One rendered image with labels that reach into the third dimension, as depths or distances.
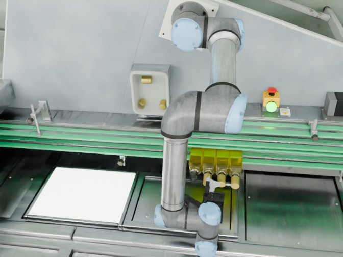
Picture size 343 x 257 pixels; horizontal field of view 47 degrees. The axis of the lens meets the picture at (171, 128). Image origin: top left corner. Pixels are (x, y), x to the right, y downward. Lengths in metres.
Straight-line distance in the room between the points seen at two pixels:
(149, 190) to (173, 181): 0.57
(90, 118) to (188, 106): 0.95
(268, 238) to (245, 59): 0.76
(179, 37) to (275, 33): 0.47
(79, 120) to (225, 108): 1.02
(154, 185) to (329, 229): 0.77
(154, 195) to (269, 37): 0.84
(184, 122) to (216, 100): 0.11
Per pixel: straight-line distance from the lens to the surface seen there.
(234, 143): 1.76
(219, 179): 1.64
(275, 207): 1.81
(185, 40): 1.46
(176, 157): 1.20
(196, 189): 1.80
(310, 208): 1.84
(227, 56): 1.32
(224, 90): 1.16
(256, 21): 1.72
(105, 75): 1.92
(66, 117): 2.03
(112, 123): 1.93
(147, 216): 1.69
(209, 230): 1.35
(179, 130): 1.15
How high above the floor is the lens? 2.37
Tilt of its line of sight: 54 degrees down
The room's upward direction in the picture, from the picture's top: 165 degrees counter-clockwise
